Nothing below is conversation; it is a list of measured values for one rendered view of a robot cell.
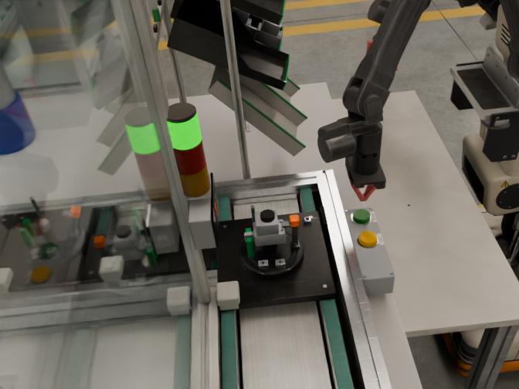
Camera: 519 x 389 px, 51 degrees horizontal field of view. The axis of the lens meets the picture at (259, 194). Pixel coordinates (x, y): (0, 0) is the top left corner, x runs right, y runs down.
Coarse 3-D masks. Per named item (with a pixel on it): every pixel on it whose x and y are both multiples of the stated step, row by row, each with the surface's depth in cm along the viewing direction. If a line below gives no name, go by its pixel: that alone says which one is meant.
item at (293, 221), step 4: (292, 216) 110; (296, 216) 110; (292, 220) 110; (296, 220) 110; (284, 224) 111; (288, 224) 111; (292, 224) 110; (296, 224) 110; (292, 228) 111; (296, 228) 111; (292, 232) 112; (296, 232) 112; (292, 236) 113; (296, 236) 113; (292, 240) 114; (296, 240) 114; (296, 244) 114
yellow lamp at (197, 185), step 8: (184, 176) 87; (192, 176) 86; (200, 176) 87; (208, 176) 89; (184, 184) 88; (192, 184) 88; (200, 184) 88; (208, 184) 90; (184, 192) 90; (192, 192) 89; (200, 192) 89
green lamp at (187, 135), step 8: (192, 120) 80; (168, 128) 81; (176, 128) 80; (184, 128) 80; (192, 128) 81; (176, 136) 81; (184, 136) 81; (192, 136) 82; (200, 136) 84; (176, 144) 82; (184, 144) 82; (192, 144) 83
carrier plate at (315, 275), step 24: (288, 216) 125; (312, 216) 125; (240, 240) 121; (312, 240) 119; (240, 264) 116; (312, 264) 114; (240, 288) 111; (264, 288) 111; (288, 288) 110; (312, 288) 110
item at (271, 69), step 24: (192, 0) 126; (192, 24) 116; (216, 24) 129; (240, 24) 129; (192, 48) 120; (216, 48) 119; (240, 48) 131; (264, 48) 132; (240, 72) 123; (264, 72) 127
